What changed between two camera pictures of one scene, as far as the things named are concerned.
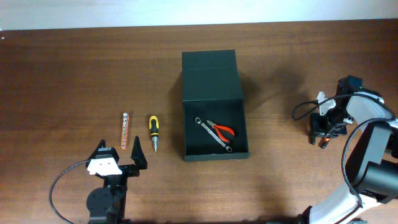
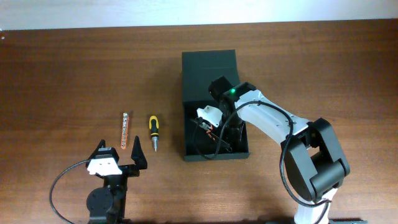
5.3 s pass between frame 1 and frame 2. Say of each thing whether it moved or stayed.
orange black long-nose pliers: moved
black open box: stayed
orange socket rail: stayed
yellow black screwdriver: stayed
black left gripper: stayed
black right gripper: moved
